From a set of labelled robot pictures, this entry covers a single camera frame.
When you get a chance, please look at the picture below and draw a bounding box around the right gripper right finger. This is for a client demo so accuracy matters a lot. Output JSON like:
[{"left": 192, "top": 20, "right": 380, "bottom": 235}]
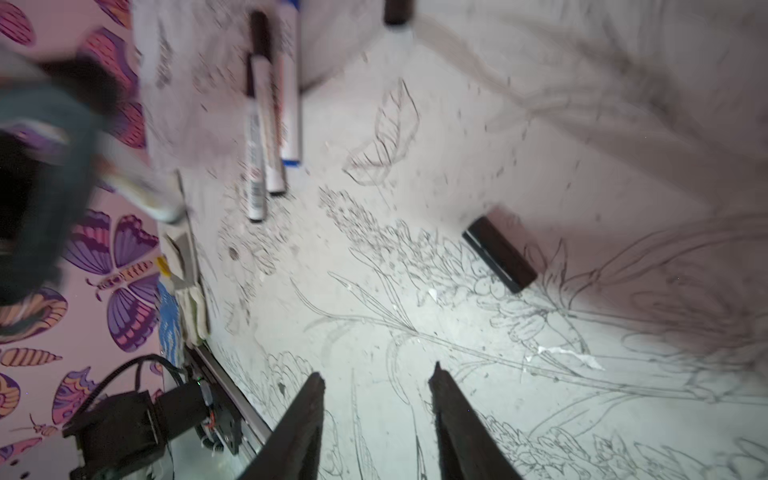
[{"left": 428, "top": 362, "right": 522, "bottom": 480}]

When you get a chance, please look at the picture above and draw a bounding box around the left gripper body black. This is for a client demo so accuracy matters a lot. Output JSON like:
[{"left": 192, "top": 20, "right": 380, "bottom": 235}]
[{"left": 1, "top": 53, "right": 186, "bottom": 306}]

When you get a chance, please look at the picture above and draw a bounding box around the white marker pen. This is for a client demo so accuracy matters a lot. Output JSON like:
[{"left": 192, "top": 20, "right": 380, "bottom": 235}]
[
  {"left": 244, "top": 55, "right": 267, "bottom": 223},
  {"left": 249, "top": 10, "right": 287, "bottom": 196},
  {"left": 276, "top": 1, "right": 301, "bottom": 167}
]

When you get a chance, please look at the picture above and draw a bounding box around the black pen cap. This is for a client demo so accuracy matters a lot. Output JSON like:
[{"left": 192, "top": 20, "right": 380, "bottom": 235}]
[
  {"left": 383, "top": 0, "right": 415, "bottom": 27},
  {"left": 462, "top": 216, "right": 538, "bottom": 294}
]

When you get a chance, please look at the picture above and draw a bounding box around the blue knit glove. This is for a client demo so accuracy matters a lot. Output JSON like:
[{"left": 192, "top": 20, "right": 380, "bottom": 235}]
[{"left": 157, "top": 282, "right": 184, "bottom": 367}]

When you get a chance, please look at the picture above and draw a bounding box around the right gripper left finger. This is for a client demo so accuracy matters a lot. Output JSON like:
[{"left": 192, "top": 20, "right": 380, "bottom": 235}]
[{"left": 239, "top": 372, "right": 325, "bottom": 480}]

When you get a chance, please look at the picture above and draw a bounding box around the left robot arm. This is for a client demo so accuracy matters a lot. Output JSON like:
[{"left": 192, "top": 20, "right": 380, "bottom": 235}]
[{"left": 1, "top": 51, "right": 243, "bottom": 479}]

